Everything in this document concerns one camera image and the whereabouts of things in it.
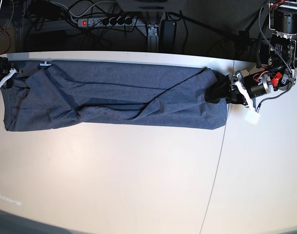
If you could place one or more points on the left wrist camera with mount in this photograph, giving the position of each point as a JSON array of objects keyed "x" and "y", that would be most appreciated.
[{"x": 251, "y": 116}]

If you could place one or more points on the white power strip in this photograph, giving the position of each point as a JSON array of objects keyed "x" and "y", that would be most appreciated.
[{"x": 112, "y": 21}]

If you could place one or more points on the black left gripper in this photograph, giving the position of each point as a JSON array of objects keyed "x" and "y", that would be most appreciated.
[{"x": 257, "y": 84}]

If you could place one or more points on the aluminium frame post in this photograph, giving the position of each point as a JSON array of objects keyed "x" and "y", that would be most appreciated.
[{"x": 153, "y": 22}]

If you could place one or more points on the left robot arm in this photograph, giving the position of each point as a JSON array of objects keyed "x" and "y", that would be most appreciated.
[{"x": 275, "y": 54}]

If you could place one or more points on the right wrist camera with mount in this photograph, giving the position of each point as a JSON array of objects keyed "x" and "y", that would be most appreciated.
[{"x": 12, "y": 71}]

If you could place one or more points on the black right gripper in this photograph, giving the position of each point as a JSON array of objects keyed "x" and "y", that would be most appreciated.
[{"x": 5, "y": 70}]

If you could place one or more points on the black power adapter brick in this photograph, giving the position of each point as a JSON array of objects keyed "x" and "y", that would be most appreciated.
[{"x": 167, "y": 36}]

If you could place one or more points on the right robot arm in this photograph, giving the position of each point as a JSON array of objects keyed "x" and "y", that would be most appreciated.
[{"x": 7, "y": 35}]

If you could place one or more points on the blue grey T-shirt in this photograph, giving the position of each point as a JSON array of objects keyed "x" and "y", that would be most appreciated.
[{"x": 67, "y": 93}]

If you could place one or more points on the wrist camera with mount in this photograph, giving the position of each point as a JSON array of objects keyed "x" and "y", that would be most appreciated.
[
  {"x": 12, "y": 71},
  {"x": 251, "y": 116}
]

